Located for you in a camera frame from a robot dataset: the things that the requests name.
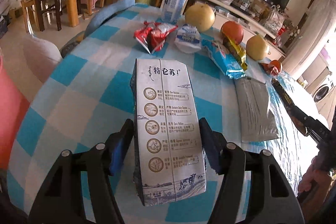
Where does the person's right hand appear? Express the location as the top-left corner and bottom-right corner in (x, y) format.
(297, 160), (336, 199)

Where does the grey printed foil bag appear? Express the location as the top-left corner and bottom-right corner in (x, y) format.
(234, 78), (280, 143)

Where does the yellow green wrapper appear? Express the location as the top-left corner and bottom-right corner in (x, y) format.
(223, 35), (248, 71)

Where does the light blue wrapper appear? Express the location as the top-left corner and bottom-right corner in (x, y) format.
(202, 39), (247, 80)

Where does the white yogurt cup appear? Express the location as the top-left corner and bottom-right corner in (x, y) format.
(174, 24), (203, 54)

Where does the grey cushion stool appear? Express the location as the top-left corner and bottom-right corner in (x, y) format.
(23, 35), (63, 84)

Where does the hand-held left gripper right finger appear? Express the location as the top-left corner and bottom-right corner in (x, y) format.
(198, 117), (302, 224)

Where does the clear gift bag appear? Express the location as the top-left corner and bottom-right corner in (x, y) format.
(264, 5), (285, 35)

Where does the red apple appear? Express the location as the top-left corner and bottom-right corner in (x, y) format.
(220, 21), (244, 45)

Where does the small orange tangerine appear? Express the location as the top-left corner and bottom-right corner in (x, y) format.
(269, 59), (283, 74)

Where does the white television cabinet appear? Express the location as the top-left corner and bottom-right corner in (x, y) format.
(157, 0), (286, 58)

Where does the yellow pear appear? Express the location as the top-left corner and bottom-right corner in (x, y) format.
(246, 35), (270, 61)
(185, 3), (216, 32)

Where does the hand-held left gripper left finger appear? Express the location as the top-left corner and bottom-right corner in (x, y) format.
(28, 118), (135, 224)

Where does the white washing machine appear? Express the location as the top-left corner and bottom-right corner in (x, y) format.
(304, 67), (336, 111)

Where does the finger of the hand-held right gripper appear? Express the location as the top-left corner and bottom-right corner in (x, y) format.
(291, 106), (319, 139)

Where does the brown yellow bar wrapper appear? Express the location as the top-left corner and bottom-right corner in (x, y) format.
(271, 79), (309, 136)

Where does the red snack wrapper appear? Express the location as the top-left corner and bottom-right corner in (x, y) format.
(259, 63), (281, 77)

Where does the red silver wrapper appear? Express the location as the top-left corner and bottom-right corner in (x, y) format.
(133, 21), (179, 55)

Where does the pink plastic bucket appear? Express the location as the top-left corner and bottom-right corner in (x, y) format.
(0, 55), (31, 170)

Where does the blue milk carton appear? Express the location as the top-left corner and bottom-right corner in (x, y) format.
(129, 57), (208, 207)

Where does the light blue cloth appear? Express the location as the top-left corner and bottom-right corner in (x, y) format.
(83, 0), (135, 38)

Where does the patterned seat cushion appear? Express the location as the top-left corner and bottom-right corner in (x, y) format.
(60, 31), (85, 58)

